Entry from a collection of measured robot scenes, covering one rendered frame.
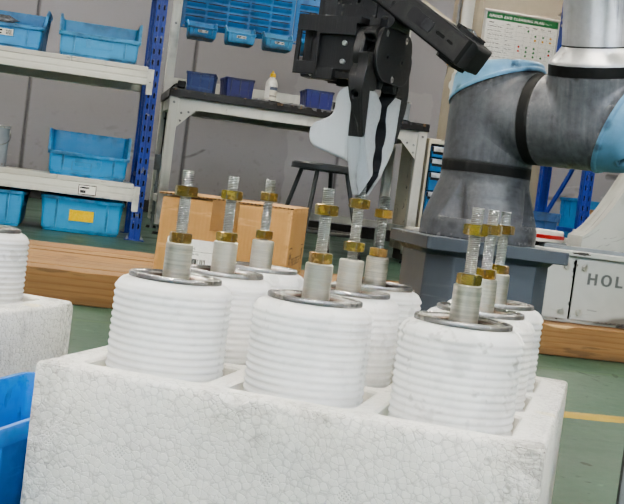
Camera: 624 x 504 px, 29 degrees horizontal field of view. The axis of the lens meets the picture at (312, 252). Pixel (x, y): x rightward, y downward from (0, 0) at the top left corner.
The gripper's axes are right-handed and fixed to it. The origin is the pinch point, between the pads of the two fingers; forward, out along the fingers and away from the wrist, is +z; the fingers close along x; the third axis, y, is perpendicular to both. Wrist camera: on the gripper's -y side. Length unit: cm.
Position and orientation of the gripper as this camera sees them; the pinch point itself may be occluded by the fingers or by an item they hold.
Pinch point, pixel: (369, 181)
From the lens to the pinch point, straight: 105.3
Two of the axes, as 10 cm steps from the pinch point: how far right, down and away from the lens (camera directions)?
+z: -1.3, 9.9, 0.5
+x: -4.7, -0.2, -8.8
